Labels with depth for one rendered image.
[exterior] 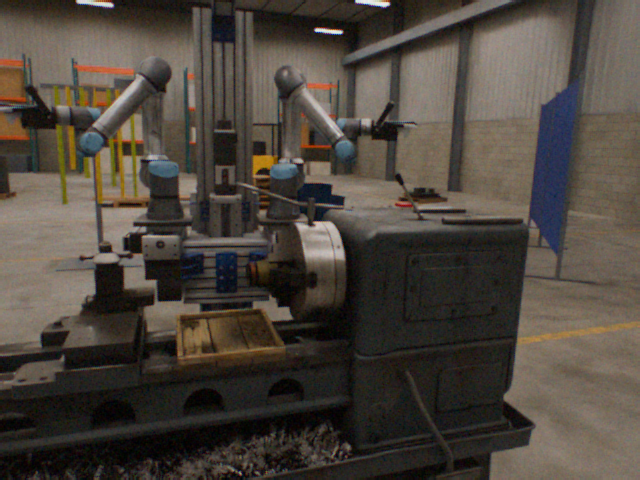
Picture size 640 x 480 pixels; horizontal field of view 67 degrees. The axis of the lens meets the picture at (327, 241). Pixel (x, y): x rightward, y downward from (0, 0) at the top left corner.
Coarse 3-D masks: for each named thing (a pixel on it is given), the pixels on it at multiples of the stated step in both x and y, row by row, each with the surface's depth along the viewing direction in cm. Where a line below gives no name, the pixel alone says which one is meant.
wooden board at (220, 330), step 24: (216, 312) 166; (240, 312) 168; (264, 312) 167; (192, 336) 149; (216, 336) 150; (240, 336) 151; (264, 336) 151; (192, 360) 131; (216, 360) 133; (240, 360) 135; (264, 360) 138
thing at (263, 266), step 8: (248, 264) 148; (256, 264) 149; (264, 264) 148; (272, 264) 150; (248, 272) 147; (256, 272) 147; (264, 272) 147; (248, 280) 151; (256, 280) 147; (264, 280) 147
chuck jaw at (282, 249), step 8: (280, 232) 156; (288, 232) 157; (280, 240) 155; (288, 240) 156; (272, 248) 154; (280, 248) 154; (288, 248) 155; (272, 256) 152; (280, 256) 153; (288, 256) 154; (280, 264) 155; (288, 264) 157
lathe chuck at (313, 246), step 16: (304, 224) 150; (320, 224) 151; (304, 240) 142; (320, 240) 144; (304, 256) 140; (320, 256) 141; (304, 272) 141; (320, 272) 140; (304, 288) 141; (320, 288) 141; (304, 304) 142; (320, 304) 143; (304, 320) 150
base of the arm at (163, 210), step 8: (152, 200) 196; (160, 200) 194; (168, 200) 195; (176, 200) 198; (152, 208) 196; (160, 208) 194; (168, 208) 195; (176, 208) 198; (152, 216) 195; (160, 216) 194; (168, 216) 195; (176, 216) 197; (184, 216) 203
